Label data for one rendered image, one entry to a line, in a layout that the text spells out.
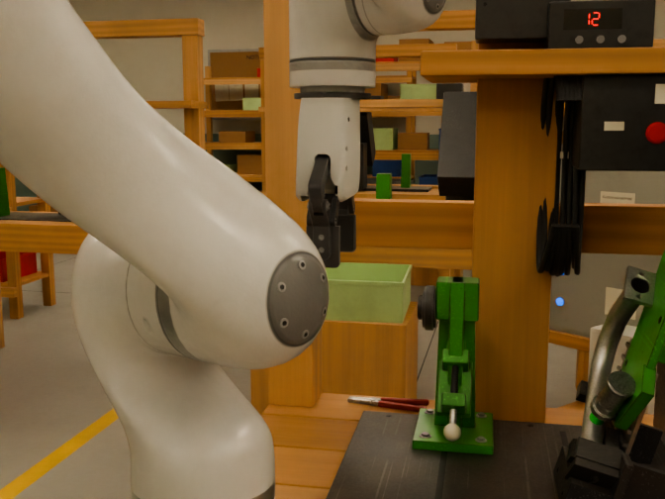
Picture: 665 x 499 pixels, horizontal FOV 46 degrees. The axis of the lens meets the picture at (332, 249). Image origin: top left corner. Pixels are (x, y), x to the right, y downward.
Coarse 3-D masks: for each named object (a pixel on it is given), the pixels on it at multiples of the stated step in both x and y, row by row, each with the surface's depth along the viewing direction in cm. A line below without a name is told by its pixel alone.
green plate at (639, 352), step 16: (656, 272) 112; (656, 288) 109; (656, 304) 107; (640, 320) 113; (656, 320) 105; (640, 336) 110; (656, 336) 103; (640, 352) 108; (656, 352) 103; (624, 368) 113
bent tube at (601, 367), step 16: (640, 272) 112; (624, 288) 110; (640, 288) 113; (624, 304) 113; (640, 304) 109; (608, 320) 118; (624, 320) 116; (608, 336) 118; (608, 352) 118; (592, 368) 118; (608, 368) 118; (592, 384) 116; (592, 432) 111
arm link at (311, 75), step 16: (304, 64) 74; (320, 64) 73; (336, 64) 73; (352, 64) 73; (368, 64) 75; (304, 80) 74; (320, 80) 73; (336, 80) 73; (352, 80) 74; (368, 80) 75
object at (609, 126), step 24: (600, 96) 125; (624, 96) 124; (648, 96) 123; (576, 120) 132; (600, 120) 125; (624, 120) 124; (648, 120) 124; (576, 144) 131; (600, 144) 126; (624, 144) 125; (648, 144) 124; (600, 168) 126; (624, 168) 126; (648, 168) 125
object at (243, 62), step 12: (216, 60) 1143; (228, 60) 1139; (240, 60) 1135; (252, 60) 1131; (216, 72) 1145; (228, 72) 1141; (240, 72) 1137; (252, 72) 1134; (228, 84) 1144; (240, 84) 1140; (252, 84) 1136; (216, 96) 1151; (228, 96) 1147; (240, 96) 1143; (252, 96) 1139; (216, 108) 1154; (228, 108) 1150; (240, 108) 1146
